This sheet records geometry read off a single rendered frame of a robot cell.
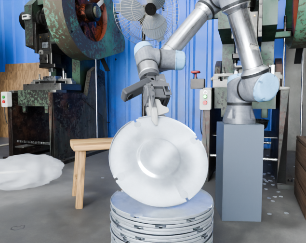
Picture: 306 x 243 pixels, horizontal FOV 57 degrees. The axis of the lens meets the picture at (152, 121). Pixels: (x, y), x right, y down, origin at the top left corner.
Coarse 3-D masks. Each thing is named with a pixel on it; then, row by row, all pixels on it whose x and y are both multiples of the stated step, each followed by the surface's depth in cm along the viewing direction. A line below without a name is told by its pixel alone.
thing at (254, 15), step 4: (252, 12) 195; (256, 12) 194; (252, 16) 196; (256, 16) 195; (252, 20) 196; (256, 20) 195; (256, 24) 195; (256, 28) 195; (256, 32) 196; (256, 36) 196; (236, 48) 201; (236, 52) 201
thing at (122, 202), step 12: (120, 192) 86; (204, 192) 86; (120, 204) 76; (132, 204) 76; (144, 204) 76; (180, 204) 76; (192, 204) 76; (204, 204) 76; (132, 216) 68; (144, 216) 68; (156, 216) 68; (168, 216) 68; (180, 216) 68; (192, 216) 68
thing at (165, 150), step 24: (144, 120) 88; (168, 120) 89; (120, 144) 82; (144, 144) 82; (168, 144) 84; (192, 144) 86; (120, 168) 77; (144, 168) 78; (168, 168) 79; (192, 168) 81; (144, 192) 75; (168, 192) 76; (192, 192) 77
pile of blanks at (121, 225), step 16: (112, 208) 78; (112, 224) 75; (128, 224) 69; (144, 224) 67; (160, 224) 68; (176, 224) 68; (192, 224) 68; (208, 224) 73; (112, 240) 76; (128, 240) 71; (144, 240) 67; (160, 240) 66; (176, 240) 67; (192, 240) 68; (208, 240) 73
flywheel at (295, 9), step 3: (294, 0) 219; (297, 0) 218; (294, 3) 219; (297, 3) 218; (294, 6) 219; (297, 6) 218; (294, 9) 219; (297, 9) 218; (294, 12) 219; (294, 15) 218; (294, 18) 217; (294, 21) 216; (294, 24) 214; (294, 27) 211; (294, 30) 208
